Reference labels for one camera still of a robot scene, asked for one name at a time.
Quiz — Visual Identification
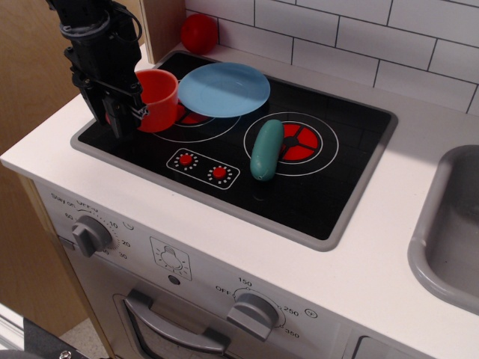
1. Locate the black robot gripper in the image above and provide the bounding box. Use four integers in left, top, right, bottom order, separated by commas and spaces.
63, 7, 149, 138

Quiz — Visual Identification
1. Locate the red plastic cup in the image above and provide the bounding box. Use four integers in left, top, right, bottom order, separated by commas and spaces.
104, 68, 180, 134

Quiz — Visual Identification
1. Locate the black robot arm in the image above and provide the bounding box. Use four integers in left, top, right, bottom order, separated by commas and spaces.
48, 0, 148, 138

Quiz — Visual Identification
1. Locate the blue plastic plate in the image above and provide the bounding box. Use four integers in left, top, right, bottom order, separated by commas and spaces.
178, 62, 270, 118

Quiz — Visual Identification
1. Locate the red left stove button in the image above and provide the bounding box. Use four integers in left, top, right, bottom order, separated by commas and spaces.
178, 153, 193, 167

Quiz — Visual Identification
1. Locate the red stove button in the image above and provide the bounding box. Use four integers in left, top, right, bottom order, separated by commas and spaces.
178, 153, 193, 167
212, 167, 228, 180

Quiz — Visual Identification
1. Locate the wooden side panel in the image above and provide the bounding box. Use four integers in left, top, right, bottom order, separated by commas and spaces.
139, 0, 186, 64

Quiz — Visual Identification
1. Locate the red toy tomato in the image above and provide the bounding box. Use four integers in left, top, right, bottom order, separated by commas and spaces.
180, 13, 219, 55

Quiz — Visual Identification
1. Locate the red right stove button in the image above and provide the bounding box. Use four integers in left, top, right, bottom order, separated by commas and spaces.
212, 167, 228, 180

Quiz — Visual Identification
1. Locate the grey timer knob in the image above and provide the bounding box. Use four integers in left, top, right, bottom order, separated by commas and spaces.
72, 215, 112, 257

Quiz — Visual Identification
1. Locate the green toy cucumber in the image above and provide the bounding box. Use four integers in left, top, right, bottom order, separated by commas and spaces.
250, 119, 284, 182

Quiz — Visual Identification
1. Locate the black toy stovetop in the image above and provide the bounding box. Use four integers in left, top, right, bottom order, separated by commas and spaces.
71, 78, 397, 251

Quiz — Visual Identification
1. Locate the black equipment base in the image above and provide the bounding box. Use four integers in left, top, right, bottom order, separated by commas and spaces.
1, 318, 88, 359

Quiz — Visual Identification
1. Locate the grey temperature knob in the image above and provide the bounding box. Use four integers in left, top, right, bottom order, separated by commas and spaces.
227, 292, 279, 342

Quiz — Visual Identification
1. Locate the grey toy sink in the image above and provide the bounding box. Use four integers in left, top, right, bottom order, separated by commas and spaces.
408, 145, 478, 314

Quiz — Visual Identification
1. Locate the grey oven door handle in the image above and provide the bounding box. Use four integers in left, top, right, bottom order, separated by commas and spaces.
124, 290, 231, 355

